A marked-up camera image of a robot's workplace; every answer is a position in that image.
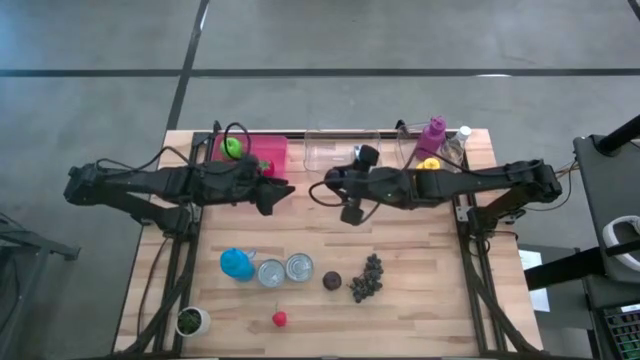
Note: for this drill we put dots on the clear plastic bin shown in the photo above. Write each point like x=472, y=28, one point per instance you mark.
x=320, y=150
x=406, y=145

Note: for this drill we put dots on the purple squeeze bottle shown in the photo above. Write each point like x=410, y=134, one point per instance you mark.
x=431, y=137

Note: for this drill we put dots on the colourful backlit keyboard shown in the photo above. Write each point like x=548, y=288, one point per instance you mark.
x=625, y=330

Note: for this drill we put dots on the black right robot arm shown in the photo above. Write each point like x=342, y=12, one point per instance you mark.
x=475, y=180

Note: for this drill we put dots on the tuna can blue label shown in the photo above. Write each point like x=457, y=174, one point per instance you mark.
x=300, y=266
x=271, y=273

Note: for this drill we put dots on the red toy tomato green top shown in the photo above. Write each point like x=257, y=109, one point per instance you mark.
x=268, y=167

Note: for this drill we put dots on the grey metal stand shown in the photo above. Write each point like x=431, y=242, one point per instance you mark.
x=30, y=245

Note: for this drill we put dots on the black aluminium table frame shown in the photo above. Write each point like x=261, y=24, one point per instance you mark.
x=296, y=134

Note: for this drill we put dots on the white round device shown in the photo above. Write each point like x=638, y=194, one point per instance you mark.
x=622, y=235

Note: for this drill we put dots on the white paper sheet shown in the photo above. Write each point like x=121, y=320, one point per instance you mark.
x=535, y=280

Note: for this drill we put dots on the clear plastic bottle white cap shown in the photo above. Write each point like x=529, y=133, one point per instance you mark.
x=457, y=145

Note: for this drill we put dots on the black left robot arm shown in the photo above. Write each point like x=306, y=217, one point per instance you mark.
x=150, y=185

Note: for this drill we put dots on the small plant white pot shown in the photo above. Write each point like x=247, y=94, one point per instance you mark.
x=192, y=321

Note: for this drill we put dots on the yellow squeeze bottle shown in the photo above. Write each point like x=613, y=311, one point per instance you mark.
x=429, y=164

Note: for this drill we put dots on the black pole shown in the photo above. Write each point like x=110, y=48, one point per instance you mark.
x=620, y=135

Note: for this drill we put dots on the grey metal mounting plate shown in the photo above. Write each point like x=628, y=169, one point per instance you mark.
x=462, y=213

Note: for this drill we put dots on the blue squeeze bottle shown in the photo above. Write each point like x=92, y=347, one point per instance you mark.
x=236, y=264

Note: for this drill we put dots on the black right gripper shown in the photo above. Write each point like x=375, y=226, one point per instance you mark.
x=342, y=184

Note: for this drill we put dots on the dark toy grape bunch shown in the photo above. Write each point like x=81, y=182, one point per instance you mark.
x=367, y=280

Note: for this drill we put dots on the black side desk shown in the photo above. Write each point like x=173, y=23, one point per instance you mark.
x=615, y=200

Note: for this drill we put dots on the pink plastic bin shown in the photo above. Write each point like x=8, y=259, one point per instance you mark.
x=272, y=147

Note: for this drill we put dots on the dark purple toy plum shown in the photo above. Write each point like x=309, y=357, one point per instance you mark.
x=332, y=280

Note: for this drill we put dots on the green toy apple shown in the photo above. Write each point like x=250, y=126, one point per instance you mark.
x=231, y=147

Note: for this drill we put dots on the small red toy strawberry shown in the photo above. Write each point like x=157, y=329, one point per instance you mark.
x=279, y=318

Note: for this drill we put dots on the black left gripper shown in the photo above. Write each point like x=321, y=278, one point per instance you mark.
x=269, y=189

